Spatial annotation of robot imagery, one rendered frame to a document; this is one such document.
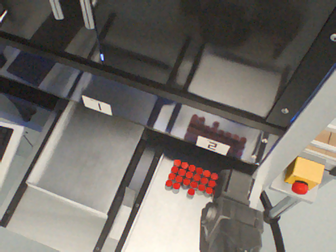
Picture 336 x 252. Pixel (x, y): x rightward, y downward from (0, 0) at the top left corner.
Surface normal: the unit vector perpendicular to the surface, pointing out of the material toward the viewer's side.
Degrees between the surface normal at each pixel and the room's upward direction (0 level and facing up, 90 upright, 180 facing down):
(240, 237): 37
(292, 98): 90
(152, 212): 0
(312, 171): 0
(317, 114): 90
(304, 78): 90
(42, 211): 0
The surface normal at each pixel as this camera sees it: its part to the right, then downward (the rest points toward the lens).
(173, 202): -0.04, -0.35
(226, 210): 0.26, -0.78
